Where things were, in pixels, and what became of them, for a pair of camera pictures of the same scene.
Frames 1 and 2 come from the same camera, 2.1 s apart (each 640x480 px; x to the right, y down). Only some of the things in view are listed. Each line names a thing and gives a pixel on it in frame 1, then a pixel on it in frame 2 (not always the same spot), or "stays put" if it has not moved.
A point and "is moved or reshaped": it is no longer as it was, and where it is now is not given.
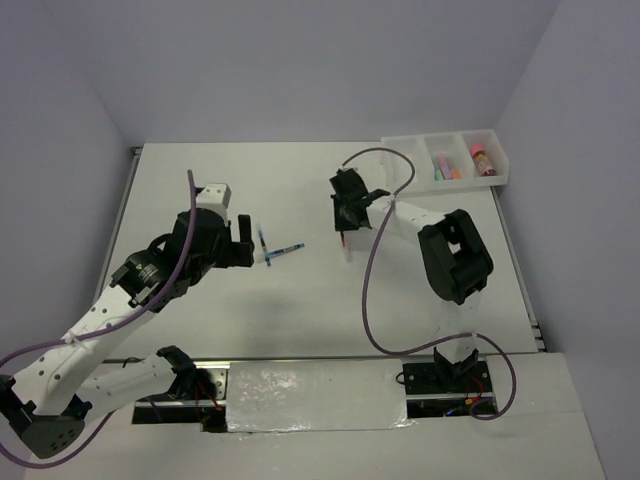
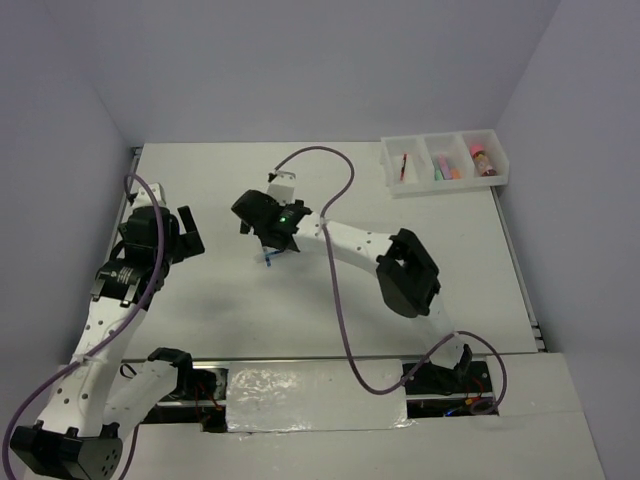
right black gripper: [342, 223] to [271, 199]
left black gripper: [237, 253] to [189, 243]
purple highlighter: [444, 166] stays put
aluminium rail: [301, 357] stays put
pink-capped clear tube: [482, 160] stays put
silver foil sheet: [316, 395] stays put
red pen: [346, 247] is moved or reshaped
